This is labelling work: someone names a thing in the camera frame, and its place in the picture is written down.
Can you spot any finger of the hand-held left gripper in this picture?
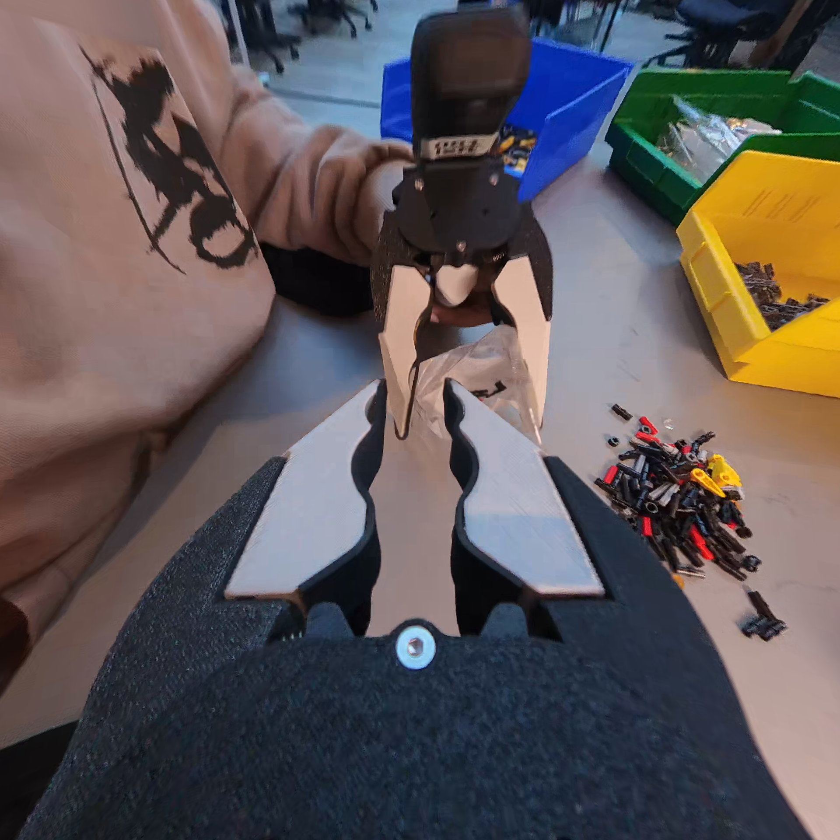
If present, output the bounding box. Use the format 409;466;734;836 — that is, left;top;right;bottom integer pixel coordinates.
378;260;441;442
486;252;552;443

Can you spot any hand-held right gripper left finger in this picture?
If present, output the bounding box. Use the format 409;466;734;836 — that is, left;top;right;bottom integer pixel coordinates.
224;381;391;605

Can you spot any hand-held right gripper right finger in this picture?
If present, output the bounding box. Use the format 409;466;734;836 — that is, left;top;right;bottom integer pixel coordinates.
443;381;609;601

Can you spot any clear plastic bag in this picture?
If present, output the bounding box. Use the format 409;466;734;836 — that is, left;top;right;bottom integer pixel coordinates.
394;329;543;442

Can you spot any pile of mixed small plastic parts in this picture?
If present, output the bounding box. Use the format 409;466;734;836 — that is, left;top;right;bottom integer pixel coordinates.
594;402;790;643

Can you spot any grey desk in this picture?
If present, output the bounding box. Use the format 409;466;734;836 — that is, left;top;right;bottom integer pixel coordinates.
0;79;840;840

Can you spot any person's left hand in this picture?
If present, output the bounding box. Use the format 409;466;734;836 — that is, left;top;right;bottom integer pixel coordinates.
427;292;510;332

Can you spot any black armrest pad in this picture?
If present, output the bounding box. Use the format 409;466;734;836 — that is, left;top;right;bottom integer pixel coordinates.
259;241;384;319

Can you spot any blue storage bin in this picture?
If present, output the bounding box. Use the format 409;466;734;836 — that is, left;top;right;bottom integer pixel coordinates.
381;36;635;206

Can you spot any green storage bin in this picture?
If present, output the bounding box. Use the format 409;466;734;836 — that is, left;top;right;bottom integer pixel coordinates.
604;69;840;228

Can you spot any yellow storage bin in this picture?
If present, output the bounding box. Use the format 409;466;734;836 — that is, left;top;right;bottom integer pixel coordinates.
675;149;840;400

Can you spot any heap of black connector pegs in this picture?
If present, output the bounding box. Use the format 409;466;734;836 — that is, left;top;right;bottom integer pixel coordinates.
733;259;832;333

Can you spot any black office chair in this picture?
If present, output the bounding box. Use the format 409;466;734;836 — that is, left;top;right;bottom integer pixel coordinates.
233;0;307;77
650;0;840;69

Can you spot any clear bag of parts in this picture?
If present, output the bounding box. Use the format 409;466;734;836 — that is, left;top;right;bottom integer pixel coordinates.
662;95;783;173

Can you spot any person's beige printed sweatshirt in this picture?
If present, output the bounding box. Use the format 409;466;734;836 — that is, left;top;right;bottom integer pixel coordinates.
0;0;303;690

